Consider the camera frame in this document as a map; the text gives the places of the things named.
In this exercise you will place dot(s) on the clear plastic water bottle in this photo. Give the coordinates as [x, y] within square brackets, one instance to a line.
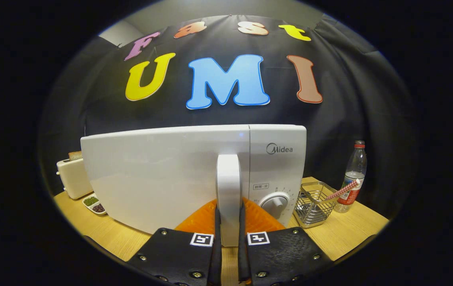
[353, 174]

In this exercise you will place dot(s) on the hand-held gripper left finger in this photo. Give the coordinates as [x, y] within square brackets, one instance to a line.
[217, 258]

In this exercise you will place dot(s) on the white divided bean dish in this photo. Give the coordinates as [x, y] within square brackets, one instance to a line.
[94, 204]

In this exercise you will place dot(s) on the brown bread slice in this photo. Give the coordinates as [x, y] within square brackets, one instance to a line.
[75, 155]

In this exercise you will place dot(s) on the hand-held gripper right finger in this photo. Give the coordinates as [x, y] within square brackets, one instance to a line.
[242, 258]

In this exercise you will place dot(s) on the pink striped straw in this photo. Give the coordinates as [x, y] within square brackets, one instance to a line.
[343, 190]

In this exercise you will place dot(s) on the white toaster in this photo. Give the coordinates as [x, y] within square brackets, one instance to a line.
[74, 178]

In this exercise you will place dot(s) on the white microwave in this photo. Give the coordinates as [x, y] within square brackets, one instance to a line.
[155, 174]

